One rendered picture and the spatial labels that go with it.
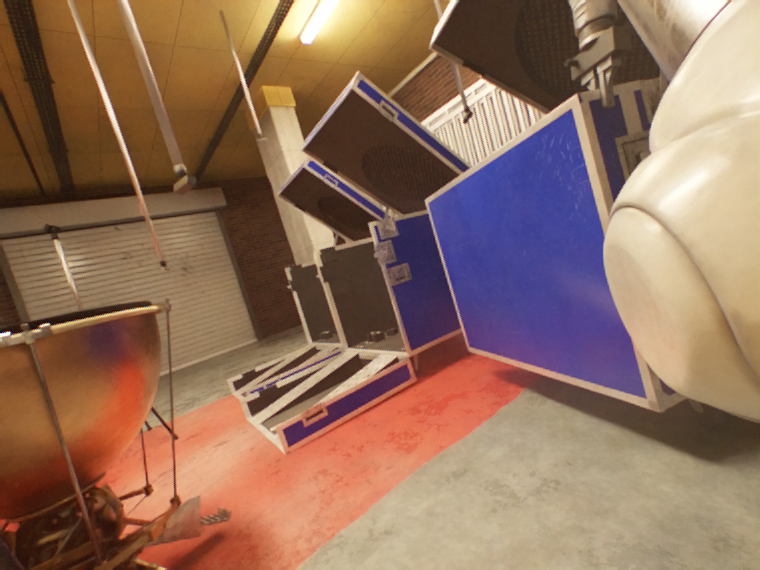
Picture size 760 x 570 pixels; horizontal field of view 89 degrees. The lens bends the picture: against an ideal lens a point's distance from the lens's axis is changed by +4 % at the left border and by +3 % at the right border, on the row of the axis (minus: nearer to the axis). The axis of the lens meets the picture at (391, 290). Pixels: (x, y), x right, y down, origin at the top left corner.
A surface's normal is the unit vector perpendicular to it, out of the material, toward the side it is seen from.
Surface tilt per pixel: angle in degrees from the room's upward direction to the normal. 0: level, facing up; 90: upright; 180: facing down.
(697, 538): 0
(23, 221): 90
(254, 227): 90
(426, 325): 90
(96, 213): 90
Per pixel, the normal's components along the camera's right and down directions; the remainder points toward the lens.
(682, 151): -0.81, -0.54
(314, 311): 0.53, -0.10
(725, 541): -0.29, -0.96
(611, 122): 0.26, -0.01
